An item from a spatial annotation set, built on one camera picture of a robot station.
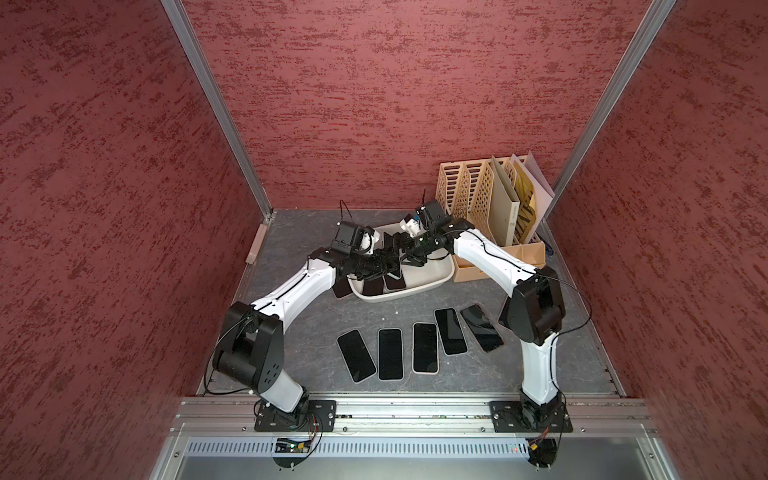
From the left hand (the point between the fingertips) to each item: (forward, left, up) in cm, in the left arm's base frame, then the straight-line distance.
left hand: (392, 272), depth 84 cm
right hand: (+3, +1, +1) cm, 4 cm away
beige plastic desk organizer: (+32, -25, +3) cm, 41 cm away
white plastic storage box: (+8, -9, -15) cm, 19 cm away
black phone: (-19, +10, -15) cm, 26 cm away
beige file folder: (+16, -33, +11) cm, 39 cm away
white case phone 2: (+5, -1, -14) cm, 14 cm away
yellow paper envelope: (+17, -40, +11) cm, 45 cm away
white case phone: (-16, -10, -15) cm, 24 cm away
